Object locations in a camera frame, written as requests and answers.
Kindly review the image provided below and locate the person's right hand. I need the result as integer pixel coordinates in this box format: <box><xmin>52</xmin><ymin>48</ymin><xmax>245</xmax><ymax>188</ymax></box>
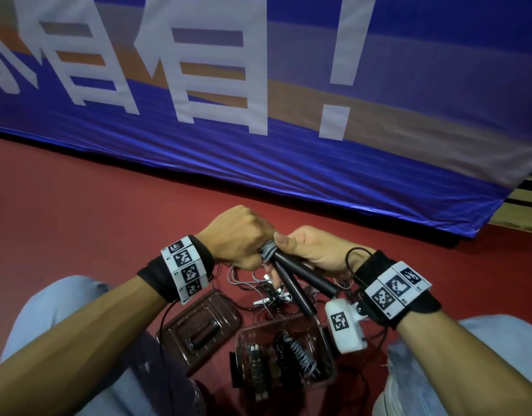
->
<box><xmin>273</xmin><ymin>225</ymin><xmax>376</xmax><ymax>284</ymax></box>

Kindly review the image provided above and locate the person's left hand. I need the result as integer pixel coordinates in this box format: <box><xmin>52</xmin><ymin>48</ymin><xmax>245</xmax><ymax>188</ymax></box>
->
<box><xmin>195</xmin><ymin>205</ymin><xmax>276</xmax><ymax>272</ymax></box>

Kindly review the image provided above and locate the grey jump rope cord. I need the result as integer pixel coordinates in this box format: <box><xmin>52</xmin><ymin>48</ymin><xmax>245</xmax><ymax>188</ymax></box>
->
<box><xmin>226</xmin><ymin>239</ymin><xmax>294</xmax><ymax>310</ymax></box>

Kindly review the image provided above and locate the black jump rope handle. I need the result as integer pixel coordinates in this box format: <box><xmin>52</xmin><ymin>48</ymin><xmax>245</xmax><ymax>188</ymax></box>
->
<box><xmin>272</xmin><ymin>250</ymin><xmax>339</xmax><ymax>298</ymax></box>
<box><xmin>272</xmin><ymin>262</ymin><xmax>318</xmax><ymax>320</ymax></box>

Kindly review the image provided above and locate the person's right forearm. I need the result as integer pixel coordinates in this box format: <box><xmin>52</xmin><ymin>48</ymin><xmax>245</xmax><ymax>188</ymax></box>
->
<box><xmin>396</xmin><ymin>311</ymin><xmax>532</xmax><ymax>416</ymax></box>

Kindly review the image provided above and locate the person's left forearm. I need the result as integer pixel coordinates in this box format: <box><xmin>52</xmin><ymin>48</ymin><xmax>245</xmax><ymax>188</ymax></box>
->
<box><xmin>0</xmin><ymin>275</ymin><xmax>169</xmax><ymax>416</ymax></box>

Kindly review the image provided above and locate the black wristband with marker blocks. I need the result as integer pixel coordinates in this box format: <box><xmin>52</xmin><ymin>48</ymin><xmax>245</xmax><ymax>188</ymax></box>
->
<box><xmin>352</xmin><ymin>250</ymin><xmax>442</xmax><ymax>330</ymax></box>
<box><xmin>137</xmin><ymin>235</ymin><xmax>215</xmax><ymax>305</ymax></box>

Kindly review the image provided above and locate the blue banner with white characters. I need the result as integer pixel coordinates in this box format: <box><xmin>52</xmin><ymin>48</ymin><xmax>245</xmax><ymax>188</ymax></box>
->
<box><xmin>0</xmin><ymin>0</ymin><xmax>532</xmax><ymax>239</ymax></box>

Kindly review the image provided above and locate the clear plastic box lid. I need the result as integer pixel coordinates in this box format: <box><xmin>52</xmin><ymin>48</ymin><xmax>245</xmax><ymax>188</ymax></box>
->
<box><xmin>157</xmin><ymin>289</ymin><xmax>243</xmax><ymax>378</ymax></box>

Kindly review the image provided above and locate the grey coiled spring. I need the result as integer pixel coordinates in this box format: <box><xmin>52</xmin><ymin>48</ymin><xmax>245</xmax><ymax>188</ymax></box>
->
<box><xmin>282</xmin><ymin>333</ymin><xmax>322</xmax><ymax>378</ymax></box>

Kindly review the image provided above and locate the clear plastic storage box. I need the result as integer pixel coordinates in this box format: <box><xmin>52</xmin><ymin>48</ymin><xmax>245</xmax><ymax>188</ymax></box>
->
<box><xmin>229</xmin><ymin>313</ymin><xmax>339</xmax><ymax>402</ymax></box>

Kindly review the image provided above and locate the wooden bench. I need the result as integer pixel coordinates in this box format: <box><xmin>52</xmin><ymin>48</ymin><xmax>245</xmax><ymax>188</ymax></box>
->
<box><xmin>487</xmin><ymin>162</ymin><xmax>532</xmax><ymax>235</ymax></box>

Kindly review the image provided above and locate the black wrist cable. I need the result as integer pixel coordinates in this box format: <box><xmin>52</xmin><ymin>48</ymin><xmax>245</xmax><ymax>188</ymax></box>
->
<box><xmin>345</xmin><ymin>247</ymin><xmax>376</xmax><ymax>291</ymax></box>

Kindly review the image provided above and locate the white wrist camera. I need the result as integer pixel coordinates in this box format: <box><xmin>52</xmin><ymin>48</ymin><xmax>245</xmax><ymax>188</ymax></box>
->
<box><xmin>325</xmin><ymin>298</ymin><xmax>369</xmax><ymax>355</ymax></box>

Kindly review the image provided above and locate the black coiled cord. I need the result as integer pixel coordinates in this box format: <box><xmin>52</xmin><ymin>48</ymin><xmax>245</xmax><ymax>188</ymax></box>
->
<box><xmin>272</xmin><ymin>331</ymin><xmax>302</xmax><ymax>379</ymax></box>

